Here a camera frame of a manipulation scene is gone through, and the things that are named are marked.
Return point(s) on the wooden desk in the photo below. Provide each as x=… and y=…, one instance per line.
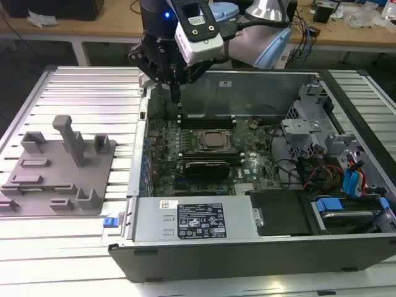
x=108, y=28

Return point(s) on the grey parts rack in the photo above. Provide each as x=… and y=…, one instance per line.
x=92, y=173

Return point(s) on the hard disk in blue carrier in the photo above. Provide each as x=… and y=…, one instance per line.
x=329, y=204

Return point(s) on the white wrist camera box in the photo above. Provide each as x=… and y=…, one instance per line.
x=201, y=51

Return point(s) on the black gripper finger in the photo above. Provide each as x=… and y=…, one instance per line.
x=198, y=69
x=139, y=55

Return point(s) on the small black box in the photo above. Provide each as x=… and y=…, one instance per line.
x=314, y=31

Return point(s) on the blue case latch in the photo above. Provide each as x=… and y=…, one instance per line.
x=110, y=222

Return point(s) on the black plastic bay cover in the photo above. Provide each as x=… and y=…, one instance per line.
x=278, y=213

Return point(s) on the grey power supply unit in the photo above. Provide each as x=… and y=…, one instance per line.
x=154, y=222

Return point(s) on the green motherboard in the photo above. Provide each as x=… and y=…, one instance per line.
x=256, y=161

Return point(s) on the black box on desk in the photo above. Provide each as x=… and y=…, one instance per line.
x=55, y=9

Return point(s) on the white barcode sticker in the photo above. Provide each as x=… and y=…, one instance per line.
x=168, y=204

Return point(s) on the black graphics card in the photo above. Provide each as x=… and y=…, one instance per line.
x=207, y=170

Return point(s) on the open PC case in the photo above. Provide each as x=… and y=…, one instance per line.
x=247, y=263

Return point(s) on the round coin battery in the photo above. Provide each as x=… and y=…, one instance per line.
x=253, y=125

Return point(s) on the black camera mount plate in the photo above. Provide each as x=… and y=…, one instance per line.
x=198, y=17

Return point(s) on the silver CPU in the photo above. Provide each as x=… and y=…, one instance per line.
x=214, y=138

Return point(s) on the small silver heat sink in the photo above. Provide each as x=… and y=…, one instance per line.
x=244, y=188

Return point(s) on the metal CPU socket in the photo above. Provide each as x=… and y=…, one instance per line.
x=230, y=146

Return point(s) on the black rating label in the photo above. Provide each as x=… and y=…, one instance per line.
x=201, y=221

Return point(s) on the clear plastic bags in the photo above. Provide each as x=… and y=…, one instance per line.
x=362, y=17

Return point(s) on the grey metal drive cage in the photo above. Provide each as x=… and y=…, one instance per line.
x=298, y=127

